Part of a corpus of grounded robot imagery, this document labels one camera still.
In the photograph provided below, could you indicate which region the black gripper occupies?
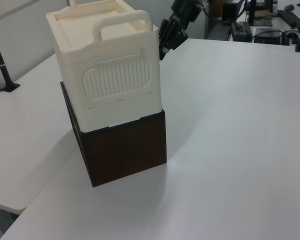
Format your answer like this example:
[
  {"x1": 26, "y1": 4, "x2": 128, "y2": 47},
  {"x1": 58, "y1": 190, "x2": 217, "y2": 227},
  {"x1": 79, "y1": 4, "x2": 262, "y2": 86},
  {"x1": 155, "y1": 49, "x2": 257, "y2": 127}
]
[{"x1": 159, "y1": 14, "x2": 190, "y2": 61}]

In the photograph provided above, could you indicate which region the cream plastic storage cabinet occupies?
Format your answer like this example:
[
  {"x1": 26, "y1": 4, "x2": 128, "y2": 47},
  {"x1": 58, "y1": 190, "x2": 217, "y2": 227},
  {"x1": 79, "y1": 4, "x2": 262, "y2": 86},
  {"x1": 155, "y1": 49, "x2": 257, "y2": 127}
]
[{"x1": 45, "y1": 0, "x2": 163, "y2": 133}]

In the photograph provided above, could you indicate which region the brown wooden cupboard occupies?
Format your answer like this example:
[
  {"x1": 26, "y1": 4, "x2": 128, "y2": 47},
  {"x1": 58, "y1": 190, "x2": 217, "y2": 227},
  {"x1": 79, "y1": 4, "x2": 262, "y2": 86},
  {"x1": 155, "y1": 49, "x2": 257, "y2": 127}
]
[{"x1": 209, "y1": 0, "x2": 225, "y2": 19}]

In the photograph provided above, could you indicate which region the black computer tower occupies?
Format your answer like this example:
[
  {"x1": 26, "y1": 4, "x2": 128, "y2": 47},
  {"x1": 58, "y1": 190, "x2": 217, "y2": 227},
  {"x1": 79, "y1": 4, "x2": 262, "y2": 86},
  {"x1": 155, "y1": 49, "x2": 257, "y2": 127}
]
[{"x1": 221, "y1": 0, "x2": 241, "y2": 26}]

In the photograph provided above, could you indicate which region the black power supply unit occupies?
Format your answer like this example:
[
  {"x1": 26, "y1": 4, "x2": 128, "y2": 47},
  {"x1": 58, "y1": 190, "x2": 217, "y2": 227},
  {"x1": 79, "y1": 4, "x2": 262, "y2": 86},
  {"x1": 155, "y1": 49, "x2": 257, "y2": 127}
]
[{"x1": 229, "y1": 21, "x2": 254, "y2": 43}]

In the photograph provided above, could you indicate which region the black monitor stand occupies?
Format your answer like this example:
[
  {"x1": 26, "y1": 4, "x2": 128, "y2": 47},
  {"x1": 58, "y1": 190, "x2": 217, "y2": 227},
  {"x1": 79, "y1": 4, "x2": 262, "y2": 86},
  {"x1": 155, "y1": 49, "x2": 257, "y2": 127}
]
[{"x1": 247, "y1": 0, "x2": 274, "y2": 27}]

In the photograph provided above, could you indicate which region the black electronics box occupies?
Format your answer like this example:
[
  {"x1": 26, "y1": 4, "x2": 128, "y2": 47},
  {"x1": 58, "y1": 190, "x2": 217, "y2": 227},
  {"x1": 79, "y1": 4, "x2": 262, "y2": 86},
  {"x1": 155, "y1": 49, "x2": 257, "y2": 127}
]
[{"x1": 253, "y1": 27, "x2": 284, "y2": 46}]

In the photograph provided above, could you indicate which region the dark wooden box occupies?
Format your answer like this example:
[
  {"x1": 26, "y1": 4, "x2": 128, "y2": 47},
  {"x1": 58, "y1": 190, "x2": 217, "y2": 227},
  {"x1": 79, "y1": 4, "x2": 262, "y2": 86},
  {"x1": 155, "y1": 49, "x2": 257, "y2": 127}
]
[{"x1": 59, "y1": 81, "x2": 168, "y2": 188}]

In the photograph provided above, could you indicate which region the cream cabinet carry handle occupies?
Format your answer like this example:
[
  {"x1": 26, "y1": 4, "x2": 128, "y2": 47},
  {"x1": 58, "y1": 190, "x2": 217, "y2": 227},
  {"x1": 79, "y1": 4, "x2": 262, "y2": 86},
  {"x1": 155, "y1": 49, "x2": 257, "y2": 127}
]
[{"x1": 92, "y1": 10, "x2": 155, "y2": 42}]

